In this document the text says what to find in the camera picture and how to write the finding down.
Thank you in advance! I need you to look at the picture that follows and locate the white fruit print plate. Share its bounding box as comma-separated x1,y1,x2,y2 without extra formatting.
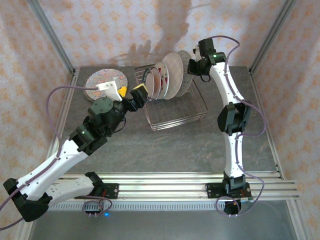
154,61,171,99

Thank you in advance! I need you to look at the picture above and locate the wire dish rack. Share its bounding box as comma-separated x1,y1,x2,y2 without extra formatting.
133,65,209,132

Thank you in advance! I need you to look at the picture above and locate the white plaid line plate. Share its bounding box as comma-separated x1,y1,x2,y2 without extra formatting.
162,52,185,100

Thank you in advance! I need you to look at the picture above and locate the colourful speckled plate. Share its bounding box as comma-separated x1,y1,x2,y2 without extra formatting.
83,67,130,102

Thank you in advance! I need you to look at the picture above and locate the dark rim plate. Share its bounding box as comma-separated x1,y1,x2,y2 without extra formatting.
142,67,154,101

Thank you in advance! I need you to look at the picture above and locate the grey slotted cable duct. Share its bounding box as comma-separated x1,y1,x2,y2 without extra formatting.
36,201,292,211

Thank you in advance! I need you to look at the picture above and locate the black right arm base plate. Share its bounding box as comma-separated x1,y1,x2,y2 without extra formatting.
204,183,252,200

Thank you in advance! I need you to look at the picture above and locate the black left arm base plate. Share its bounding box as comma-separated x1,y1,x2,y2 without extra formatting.
73,183,120,200

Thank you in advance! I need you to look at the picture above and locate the aluminium frame post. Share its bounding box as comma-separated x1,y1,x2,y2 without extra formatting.
249,0,298,74
26,0,76,76

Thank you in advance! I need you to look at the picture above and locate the orange patterned fabric backdrop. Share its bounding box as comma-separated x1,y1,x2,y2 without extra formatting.
0,0,320,240

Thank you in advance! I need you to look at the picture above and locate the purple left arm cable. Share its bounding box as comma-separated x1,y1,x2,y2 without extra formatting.
0,85,114,231

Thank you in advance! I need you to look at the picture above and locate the grey metal panel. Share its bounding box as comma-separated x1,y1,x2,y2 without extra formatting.
26,209,297,240

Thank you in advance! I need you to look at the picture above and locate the aluminium mounting rail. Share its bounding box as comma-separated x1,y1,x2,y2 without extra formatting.
26,171,301,201

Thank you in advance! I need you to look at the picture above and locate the aluminium table side rail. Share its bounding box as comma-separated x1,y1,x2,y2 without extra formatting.
248,66,285,180
47,68,81,156

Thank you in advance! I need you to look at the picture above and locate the thin black left gripper wire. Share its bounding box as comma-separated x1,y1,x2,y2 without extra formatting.
113,116,127,133

